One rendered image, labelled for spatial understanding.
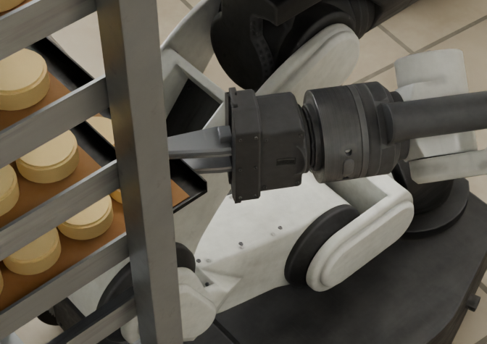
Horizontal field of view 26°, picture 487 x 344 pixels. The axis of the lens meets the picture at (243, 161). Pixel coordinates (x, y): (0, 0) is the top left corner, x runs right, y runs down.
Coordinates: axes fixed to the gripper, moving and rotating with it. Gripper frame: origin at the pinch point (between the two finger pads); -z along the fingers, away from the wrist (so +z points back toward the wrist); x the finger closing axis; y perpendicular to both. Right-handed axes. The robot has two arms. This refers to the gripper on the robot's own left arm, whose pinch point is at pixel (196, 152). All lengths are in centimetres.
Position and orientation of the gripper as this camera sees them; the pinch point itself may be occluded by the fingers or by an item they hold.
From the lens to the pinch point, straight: 96.9
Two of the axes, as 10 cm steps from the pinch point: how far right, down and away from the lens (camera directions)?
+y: 1.8, 7.3, -6.6
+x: 0.0, -6.7, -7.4
